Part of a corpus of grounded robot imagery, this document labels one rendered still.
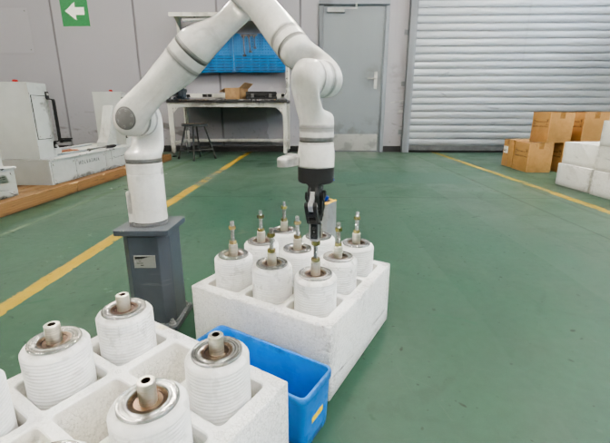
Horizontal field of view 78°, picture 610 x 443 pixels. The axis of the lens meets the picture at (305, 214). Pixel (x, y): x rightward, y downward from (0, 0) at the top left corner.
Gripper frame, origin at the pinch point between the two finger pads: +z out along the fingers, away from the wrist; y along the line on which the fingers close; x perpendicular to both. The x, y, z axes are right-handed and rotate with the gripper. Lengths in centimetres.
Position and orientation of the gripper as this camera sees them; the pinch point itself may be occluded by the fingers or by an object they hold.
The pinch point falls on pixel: (315, 231)
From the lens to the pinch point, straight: 81.5
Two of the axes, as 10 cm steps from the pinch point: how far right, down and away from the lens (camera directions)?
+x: -9.8, -0.6, 1.9
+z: 0.0, 9.6, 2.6
